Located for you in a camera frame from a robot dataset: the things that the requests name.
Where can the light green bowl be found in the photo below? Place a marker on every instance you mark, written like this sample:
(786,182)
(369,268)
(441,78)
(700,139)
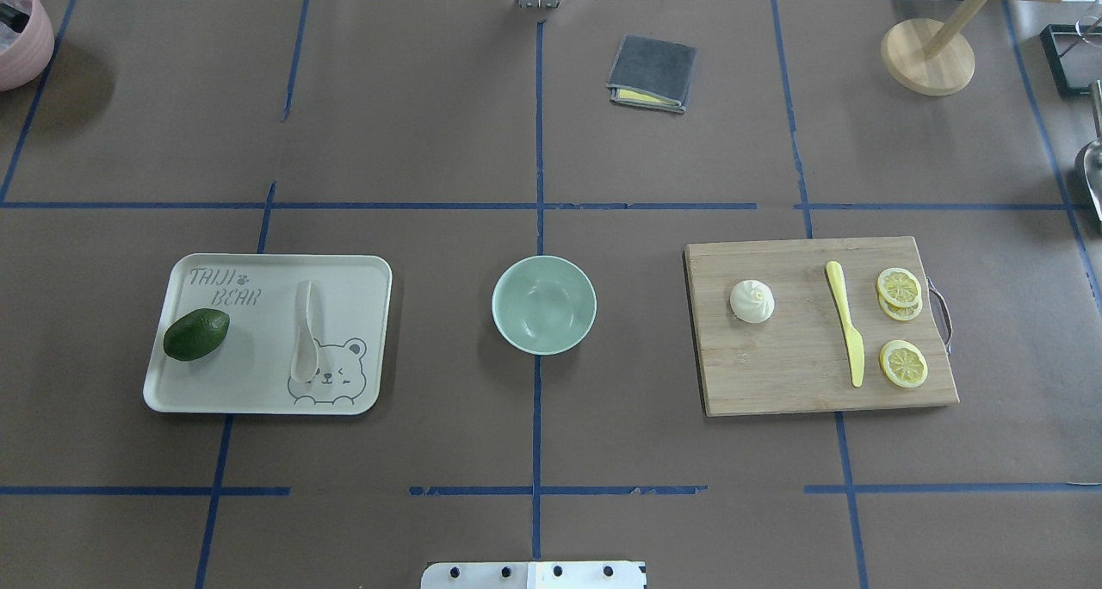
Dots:
(544,305)

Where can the upper lemon slice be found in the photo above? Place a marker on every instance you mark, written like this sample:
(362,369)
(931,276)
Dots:
(899,287)

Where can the white steamed bun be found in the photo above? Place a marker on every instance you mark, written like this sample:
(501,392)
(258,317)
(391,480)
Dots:
(752,301)

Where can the wooden cutting board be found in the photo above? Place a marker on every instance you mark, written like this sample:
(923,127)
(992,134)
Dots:
(796,361)

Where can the cream bear serving tray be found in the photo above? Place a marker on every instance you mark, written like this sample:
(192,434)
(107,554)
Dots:
(250,371)

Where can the white ceramic spoon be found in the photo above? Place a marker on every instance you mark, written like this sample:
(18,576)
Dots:
(305,358)

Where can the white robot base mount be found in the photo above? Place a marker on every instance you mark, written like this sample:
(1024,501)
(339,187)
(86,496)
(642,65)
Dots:
(536,574)

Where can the grey folded cloth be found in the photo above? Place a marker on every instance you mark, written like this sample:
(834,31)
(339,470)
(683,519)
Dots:
(653,74)

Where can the black glass rack tray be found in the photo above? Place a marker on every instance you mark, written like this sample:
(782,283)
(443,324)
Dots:
(1074,63)

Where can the single lemon slice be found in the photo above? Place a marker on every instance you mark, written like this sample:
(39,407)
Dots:
(903,364)

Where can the metal scoop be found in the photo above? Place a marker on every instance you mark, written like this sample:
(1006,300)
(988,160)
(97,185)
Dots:
(1089,157)

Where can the wooden mug tree stand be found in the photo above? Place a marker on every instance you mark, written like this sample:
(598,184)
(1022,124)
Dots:
(932,57)

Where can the lower stacked lemon slice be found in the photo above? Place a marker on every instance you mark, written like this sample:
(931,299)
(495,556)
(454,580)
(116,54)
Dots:
(901,313)

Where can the yellow plastic knife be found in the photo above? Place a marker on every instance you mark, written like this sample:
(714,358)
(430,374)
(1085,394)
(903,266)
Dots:
(854,342)

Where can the green avocado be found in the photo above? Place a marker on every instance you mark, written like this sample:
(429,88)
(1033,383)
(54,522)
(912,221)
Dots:
(196,334)

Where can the pink bowl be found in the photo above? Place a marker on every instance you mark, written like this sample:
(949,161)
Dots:
(27,43)

